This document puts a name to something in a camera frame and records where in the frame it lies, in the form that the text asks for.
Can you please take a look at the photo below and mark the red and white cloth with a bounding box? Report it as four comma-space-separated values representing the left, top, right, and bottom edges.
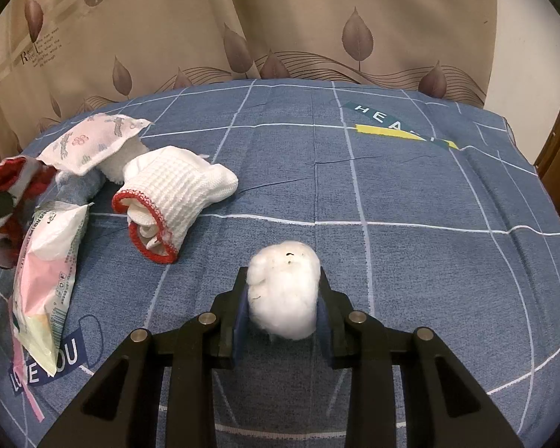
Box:
0, 156, 59, 271

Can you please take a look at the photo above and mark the blue plaid bedsheet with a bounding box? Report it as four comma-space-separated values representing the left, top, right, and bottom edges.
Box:
0, 78, 560, 448

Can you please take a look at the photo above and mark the beige leaf print curtain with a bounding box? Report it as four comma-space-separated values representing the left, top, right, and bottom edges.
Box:
0, 0, 500, 169

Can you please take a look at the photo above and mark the white cotton ball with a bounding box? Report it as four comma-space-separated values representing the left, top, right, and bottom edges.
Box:
246, 239, 321, 341

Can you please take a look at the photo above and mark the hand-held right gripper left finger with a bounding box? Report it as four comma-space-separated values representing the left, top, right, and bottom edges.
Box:
37, 266, 250, 448

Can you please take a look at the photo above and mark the white pink printed pouch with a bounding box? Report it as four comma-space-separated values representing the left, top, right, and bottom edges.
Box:
37, 114, 153, 177

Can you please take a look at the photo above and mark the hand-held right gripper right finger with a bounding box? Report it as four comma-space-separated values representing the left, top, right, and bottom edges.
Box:
315, 266, 526, 448

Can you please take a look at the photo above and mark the white fluffy cloth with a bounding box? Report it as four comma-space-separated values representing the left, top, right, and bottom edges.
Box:
96, 137, 150, 186

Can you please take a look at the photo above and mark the light blue towel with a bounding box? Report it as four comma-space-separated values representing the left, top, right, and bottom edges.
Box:
56, 168, 106, 208

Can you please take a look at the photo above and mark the pink green tissue packet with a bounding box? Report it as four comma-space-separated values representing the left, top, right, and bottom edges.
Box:
10, 202, 95, 376

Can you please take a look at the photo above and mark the white knit glove red trim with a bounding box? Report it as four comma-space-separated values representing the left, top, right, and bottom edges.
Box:
111, 146, 240, 267

